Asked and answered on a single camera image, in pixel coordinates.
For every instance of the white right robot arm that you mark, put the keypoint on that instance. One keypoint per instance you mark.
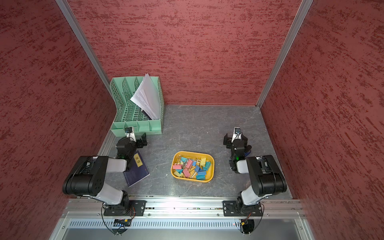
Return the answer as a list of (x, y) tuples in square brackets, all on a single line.
[(265, 175)]

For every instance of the yellow plastic tray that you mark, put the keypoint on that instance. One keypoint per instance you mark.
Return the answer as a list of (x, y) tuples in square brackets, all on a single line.
[(196, 157)]

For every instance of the white paper stack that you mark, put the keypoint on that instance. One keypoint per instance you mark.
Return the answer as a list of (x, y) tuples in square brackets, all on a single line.
[(147, 98)]

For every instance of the dark blue notebook yellow label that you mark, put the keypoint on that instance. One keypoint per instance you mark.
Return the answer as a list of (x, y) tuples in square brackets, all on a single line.
[(136, 170)]

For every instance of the teal binder clip bottom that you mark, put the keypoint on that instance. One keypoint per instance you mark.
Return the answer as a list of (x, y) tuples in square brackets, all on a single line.
[(201, 177)]

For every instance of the green plastic file organizer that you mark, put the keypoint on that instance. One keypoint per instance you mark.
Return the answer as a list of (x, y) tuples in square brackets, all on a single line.
[(128, 113)]

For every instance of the aluminium front rail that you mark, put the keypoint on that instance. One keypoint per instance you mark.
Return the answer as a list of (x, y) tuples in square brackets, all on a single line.
[(157, 207)]

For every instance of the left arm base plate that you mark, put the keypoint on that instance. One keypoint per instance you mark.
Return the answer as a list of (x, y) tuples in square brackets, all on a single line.
[(134, 208)]

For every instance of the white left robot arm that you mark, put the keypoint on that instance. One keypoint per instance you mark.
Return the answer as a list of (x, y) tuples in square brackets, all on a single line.
[(87, 177)]

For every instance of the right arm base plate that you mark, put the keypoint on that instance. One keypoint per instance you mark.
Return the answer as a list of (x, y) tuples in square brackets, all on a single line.
[(236, 209)]

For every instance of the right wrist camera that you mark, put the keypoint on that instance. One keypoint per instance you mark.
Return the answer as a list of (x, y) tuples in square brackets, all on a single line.
[(237, 134)]

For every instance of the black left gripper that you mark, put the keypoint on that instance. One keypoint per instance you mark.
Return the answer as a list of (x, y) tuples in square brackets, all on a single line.
[(139, 141)]

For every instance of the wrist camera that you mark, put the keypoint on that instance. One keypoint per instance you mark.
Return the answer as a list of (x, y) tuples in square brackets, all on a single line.
[(237, 134), (129, 132)]

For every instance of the yellow binder clip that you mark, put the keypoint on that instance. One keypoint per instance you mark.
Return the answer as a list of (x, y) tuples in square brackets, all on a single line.
[(176, 173), (203, 162)]

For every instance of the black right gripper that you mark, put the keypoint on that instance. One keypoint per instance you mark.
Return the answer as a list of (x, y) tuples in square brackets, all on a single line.
[(227, 141)]

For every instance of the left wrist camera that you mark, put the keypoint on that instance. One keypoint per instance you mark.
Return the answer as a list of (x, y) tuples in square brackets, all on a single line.
[(129, 132)]

